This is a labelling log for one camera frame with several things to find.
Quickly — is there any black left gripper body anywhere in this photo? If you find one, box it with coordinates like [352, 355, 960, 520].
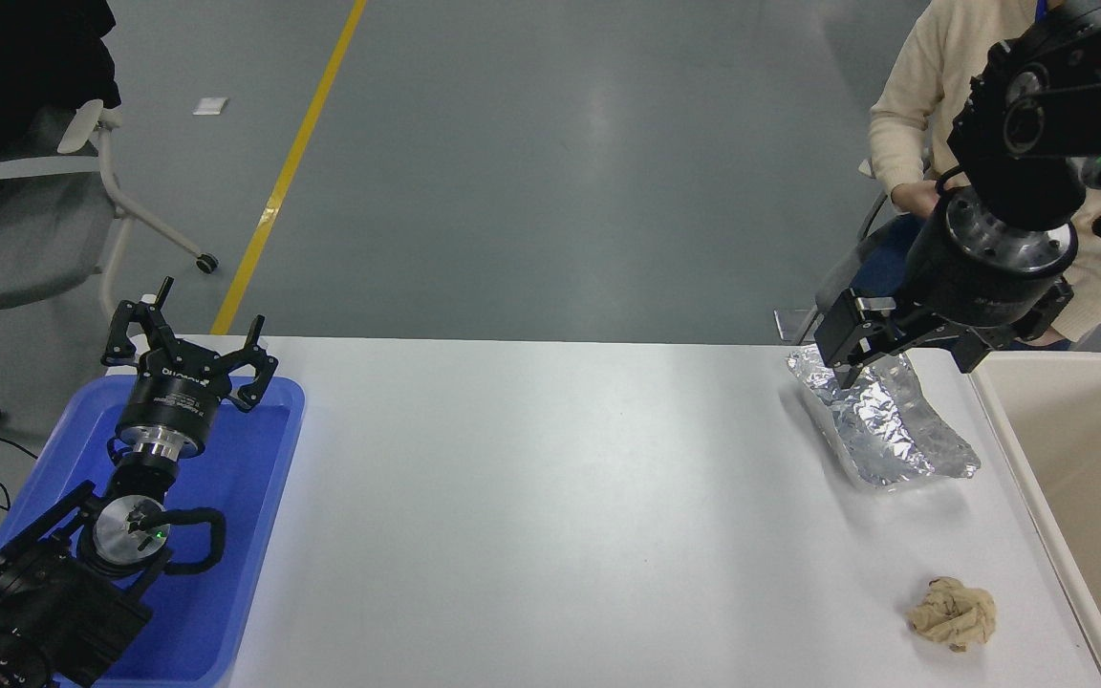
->
[115, 351, 234, 444]

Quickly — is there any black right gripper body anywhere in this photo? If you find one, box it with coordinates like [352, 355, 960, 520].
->
[902, 196, 1077, 333]

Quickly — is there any silver foil plate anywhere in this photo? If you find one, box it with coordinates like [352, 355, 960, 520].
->
[788, 344, 982, 491]

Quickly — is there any large pale dustbin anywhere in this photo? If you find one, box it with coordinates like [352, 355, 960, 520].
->
[968, 351, 1101, 688]

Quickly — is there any person's right hand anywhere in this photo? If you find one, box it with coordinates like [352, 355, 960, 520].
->
[897, 182, 943, 217]

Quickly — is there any grey chair under person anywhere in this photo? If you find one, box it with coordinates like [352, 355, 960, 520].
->
[774, 157, 934, 346]

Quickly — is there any blue plastic tray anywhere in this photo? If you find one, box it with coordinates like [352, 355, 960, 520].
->
[0, 375, 307, 688]

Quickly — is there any grey white wheeled chair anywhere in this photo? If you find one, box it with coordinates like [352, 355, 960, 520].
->
[0, 98, 221, 312]

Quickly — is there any crumpled tan paper ball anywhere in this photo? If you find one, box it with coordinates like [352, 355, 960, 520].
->
[906, 576, 999, 654]

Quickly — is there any person in dark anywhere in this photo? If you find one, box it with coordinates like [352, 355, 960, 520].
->
[0, 0, 121, 236]

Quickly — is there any person with lanyard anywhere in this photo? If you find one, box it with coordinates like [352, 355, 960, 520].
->
[818, 0, 1101, 350]

